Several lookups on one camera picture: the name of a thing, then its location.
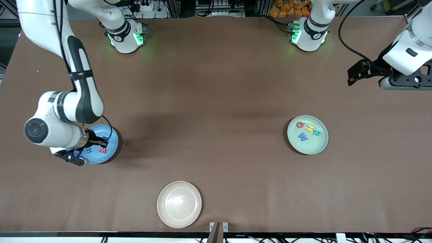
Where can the orange snack bags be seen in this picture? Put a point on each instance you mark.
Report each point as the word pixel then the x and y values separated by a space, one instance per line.
pixel 283 10

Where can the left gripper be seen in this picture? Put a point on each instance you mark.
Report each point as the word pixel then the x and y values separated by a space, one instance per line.
pixel 375 68

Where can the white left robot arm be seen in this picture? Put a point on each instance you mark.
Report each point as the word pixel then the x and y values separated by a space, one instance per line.
pixel 312 33

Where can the pink foam letter w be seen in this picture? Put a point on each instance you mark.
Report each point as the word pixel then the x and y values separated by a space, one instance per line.
pixel 103 151

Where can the blue foam letter M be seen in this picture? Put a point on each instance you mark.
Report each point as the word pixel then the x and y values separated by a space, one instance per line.
pixel 303 136

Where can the black electronics box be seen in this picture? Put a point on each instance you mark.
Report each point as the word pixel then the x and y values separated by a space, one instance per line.
pixel 219 6

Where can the blue plate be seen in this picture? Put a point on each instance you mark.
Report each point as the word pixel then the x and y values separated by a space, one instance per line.
pixel 113 148

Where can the green foam letter R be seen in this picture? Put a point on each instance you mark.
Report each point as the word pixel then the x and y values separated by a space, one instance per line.
pixel 317 132

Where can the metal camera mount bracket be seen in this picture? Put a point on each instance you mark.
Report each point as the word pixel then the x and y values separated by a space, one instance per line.
pixel 218 233

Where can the yellow foam letter H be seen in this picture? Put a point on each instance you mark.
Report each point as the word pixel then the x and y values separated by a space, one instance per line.
pixel 310 128

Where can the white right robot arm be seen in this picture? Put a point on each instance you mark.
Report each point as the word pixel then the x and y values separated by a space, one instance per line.
pixel 40 23

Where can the red foam letter Q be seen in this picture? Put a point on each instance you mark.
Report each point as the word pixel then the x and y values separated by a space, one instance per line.
pixel 298 125

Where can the beige plate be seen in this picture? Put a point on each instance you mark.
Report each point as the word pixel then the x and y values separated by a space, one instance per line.
pixel 179 204

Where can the green plate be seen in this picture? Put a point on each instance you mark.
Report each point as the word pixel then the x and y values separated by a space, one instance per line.
pixel 314 145

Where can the aluminium frame with bracket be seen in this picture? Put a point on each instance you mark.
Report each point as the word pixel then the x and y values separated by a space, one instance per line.
pixel 411 19
pixel 8 8

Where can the white power strip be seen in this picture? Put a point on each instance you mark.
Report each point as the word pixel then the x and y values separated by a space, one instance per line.
pixel 146 6

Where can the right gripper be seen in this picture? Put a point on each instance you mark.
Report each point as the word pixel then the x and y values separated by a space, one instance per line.
pixel 93 139

